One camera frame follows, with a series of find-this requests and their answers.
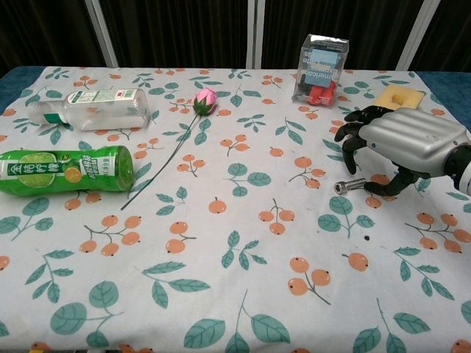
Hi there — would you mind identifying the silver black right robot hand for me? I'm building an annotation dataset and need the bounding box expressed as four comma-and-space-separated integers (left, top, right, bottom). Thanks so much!
334, 105, 470, 201

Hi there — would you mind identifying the steel bolt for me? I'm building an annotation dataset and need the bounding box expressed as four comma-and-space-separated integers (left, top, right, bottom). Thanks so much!
333, 177, 367, 193

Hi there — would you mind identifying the yellow square sponge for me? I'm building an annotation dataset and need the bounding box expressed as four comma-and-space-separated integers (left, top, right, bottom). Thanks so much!
374, 86, 423, 111

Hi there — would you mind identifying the clear plastic capsule box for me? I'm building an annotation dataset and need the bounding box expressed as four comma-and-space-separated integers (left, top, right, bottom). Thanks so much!
291, 34, 350, 108

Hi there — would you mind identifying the floral print tablecloth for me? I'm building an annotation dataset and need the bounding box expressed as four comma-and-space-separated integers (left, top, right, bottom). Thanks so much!
0, 65, 471, 353

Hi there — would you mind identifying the pink artificial rose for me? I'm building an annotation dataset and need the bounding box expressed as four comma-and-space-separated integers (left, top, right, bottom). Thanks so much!
121, 88, 219, 211

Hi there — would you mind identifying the black curtain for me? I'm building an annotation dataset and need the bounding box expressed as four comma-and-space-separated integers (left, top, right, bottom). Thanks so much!
0, 0, 471, 74

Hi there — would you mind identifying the clear empty plastic bottle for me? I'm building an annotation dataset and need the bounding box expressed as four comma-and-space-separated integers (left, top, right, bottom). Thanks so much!
27, 88, 151, 132

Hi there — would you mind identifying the green lime drink bottle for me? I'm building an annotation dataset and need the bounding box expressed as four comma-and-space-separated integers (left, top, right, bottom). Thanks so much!
0, 145, 135, 198

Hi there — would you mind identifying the white frame post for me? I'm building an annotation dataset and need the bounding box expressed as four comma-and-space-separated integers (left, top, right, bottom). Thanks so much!
83, 0, 119, 68
395, 0, 442, 71
245, 0, 266, 70

